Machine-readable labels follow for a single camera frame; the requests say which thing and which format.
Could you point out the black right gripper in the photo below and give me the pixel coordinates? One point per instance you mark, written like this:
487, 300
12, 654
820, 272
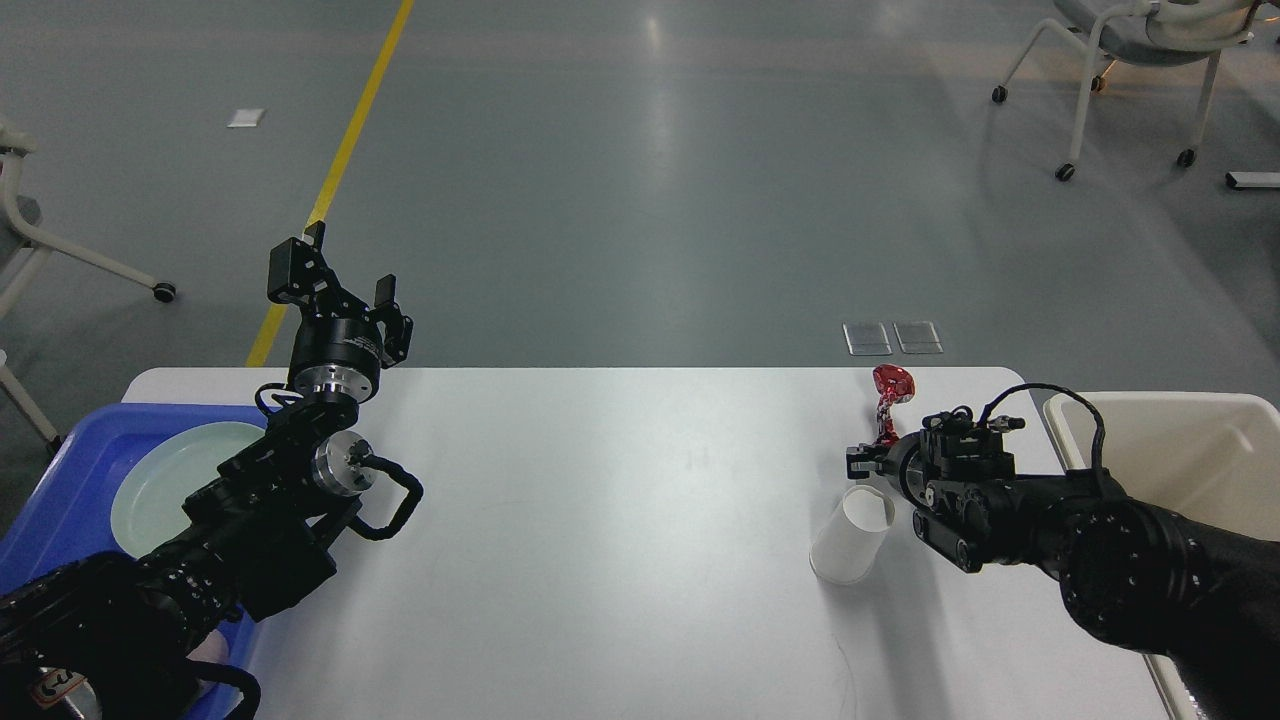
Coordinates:
902, 463

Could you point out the light green plate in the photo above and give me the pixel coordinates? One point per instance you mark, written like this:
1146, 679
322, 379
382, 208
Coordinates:
147, 508

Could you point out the beige plastic bin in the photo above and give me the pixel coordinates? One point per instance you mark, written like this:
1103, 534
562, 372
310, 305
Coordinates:
1213, 457

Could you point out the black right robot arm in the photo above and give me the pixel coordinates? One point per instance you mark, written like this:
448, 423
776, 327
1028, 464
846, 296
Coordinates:
1131, 574

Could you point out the grey office chair right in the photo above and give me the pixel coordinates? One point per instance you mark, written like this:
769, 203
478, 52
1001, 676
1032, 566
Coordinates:
1162, 34

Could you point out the blue plastic tray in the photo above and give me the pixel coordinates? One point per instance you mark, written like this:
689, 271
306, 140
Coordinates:
60, 500

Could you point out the white bar on floor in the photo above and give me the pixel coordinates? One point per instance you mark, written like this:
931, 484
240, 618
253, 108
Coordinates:
1241, 180

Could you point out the right floor outlet plate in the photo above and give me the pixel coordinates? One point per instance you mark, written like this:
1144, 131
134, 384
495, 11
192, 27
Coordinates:
918, 338

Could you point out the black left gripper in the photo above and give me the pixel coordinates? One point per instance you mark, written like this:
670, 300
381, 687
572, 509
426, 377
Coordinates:
342, 354

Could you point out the left floor outlet plate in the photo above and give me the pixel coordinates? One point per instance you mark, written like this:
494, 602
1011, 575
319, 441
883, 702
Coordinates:
867, 339

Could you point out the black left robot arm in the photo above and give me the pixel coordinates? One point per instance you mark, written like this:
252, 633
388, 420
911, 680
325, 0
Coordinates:
313, 477

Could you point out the small beige cup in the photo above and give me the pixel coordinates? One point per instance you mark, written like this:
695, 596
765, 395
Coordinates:
846, 547

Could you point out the floor outlet plate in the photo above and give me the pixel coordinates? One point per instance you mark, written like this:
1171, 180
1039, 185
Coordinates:
867, 339
918, 338

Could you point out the crushed red can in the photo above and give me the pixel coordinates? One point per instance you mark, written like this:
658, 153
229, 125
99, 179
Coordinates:
895, 386

